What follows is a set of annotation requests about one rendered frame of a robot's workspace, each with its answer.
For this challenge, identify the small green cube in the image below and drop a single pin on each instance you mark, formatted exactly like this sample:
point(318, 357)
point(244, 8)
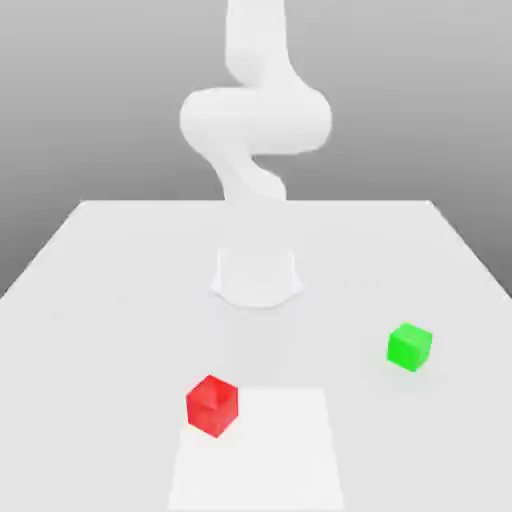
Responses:
point(409, 347)

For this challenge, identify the small red cube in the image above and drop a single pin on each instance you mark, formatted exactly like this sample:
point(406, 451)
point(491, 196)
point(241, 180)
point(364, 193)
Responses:
point(212, 406)

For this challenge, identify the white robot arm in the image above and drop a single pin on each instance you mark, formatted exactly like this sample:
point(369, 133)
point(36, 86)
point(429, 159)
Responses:
point(256, 120)

